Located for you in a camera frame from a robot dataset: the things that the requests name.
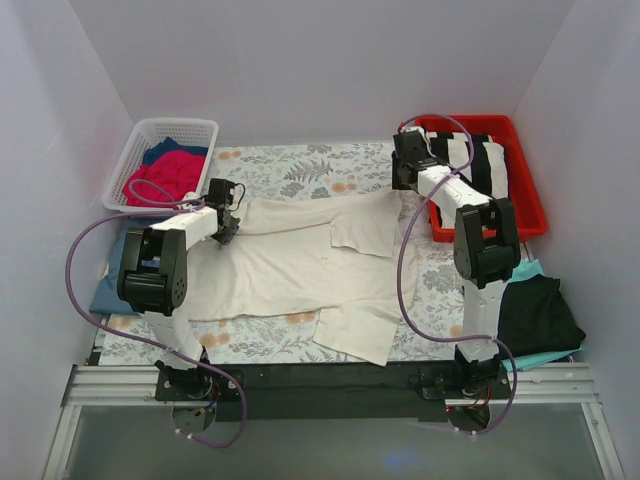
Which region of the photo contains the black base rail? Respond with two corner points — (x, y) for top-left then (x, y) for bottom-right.
(154, 360), (516, 424)

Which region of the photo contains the cream white t-shirt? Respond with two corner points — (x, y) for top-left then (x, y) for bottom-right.
(182, 189), (418, 366)

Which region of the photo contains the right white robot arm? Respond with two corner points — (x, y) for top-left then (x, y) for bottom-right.
(392, 126), (521, 396)

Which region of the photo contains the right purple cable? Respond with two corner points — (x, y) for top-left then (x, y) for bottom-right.
(394, 114), (519, 437)

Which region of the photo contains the purple cable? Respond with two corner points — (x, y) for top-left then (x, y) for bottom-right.
(65, 179), (249, 449)
(394, 114), (519, 437)

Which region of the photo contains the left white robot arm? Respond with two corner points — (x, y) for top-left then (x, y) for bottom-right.
(117, 178), (244, 370)

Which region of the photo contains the red crumpled t-shirt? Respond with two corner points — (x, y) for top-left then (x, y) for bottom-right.
(122, 150), (206, 207)

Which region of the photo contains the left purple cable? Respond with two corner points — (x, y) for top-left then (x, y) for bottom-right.
(65, 179), (249, 449)

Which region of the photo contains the red plastic bin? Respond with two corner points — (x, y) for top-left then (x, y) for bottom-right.
(416, 115), (548, 243)

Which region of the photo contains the aluminium frame rail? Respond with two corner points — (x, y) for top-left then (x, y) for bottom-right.
(43, 362), (624, 479)

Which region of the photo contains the blue folded t-shirt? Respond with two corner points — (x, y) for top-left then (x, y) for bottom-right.
(90, 218), (153, 317)

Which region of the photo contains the black white striped shirt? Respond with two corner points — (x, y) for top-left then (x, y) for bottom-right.
(426, 131), (509, 198)

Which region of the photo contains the floral table mat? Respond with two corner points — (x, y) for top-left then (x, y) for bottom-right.
(99, 142), (489, 366)

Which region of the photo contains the teal folded t-shirt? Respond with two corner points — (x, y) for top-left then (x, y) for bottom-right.
(499, 257), (576, 374)

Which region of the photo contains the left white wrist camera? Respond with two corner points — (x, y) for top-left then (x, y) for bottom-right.
(178, 192), (202, 210)

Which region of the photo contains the white plastic laundry basket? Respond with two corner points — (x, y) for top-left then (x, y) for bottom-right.
(102, 117), (219, 213)

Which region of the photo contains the navy blue t-shirt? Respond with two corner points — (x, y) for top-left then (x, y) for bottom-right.
(141, 137), (208, 167)

